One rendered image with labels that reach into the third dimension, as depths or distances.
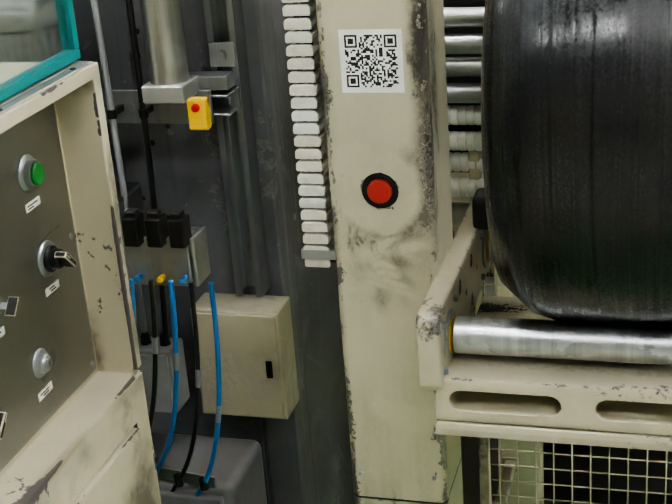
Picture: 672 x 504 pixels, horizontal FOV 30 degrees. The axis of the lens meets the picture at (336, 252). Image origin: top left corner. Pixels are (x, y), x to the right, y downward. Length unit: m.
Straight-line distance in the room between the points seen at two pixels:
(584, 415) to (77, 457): 0.57
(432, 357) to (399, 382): 0.17
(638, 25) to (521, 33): 0.11
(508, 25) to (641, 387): 0.45
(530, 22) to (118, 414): 0.63
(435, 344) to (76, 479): 0.43
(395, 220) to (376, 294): 0.10
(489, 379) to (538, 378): 0.06
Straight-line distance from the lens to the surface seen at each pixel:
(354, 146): 1.51
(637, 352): 1.47
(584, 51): 1.25
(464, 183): 1.92
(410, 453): 1.67
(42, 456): 1.36
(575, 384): 1.47
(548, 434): 1.50
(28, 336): 1.36
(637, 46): 1.25
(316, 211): 1.56
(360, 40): 1.47
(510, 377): 1.49
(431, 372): 1.47
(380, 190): 1.51
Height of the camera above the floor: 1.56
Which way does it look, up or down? 22 degrees down
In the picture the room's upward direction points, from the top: 4 degrees counter-clockwise
